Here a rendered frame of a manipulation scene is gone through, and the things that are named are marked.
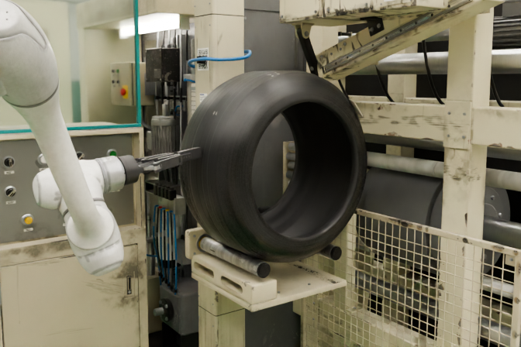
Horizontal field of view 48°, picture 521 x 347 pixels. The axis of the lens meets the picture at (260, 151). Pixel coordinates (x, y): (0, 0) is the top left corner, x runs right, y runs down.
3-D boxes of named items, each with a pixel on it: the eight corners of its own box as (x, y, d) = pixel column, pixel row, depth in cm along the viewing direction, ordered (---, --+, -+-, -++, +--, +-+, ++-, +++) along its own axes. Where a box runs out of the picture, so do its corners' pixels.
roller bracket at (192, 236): (184, 258, 193) (184, 229, 191) (280, 238, 216) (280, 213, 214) (189, 260, 190) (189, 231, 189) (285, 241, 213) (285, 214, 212)
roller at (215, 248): (198, 250, 192) (198, 237, 192) (209, 248, 195) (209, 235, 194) (258, 280, 164) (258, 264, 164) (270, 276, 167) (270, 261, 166)
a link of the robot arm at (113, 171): (88, 157, 147) (111, 152, 151) (94, 191, 149) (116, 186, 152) (101, 161, 140) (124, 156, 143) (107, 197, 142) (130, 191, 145)
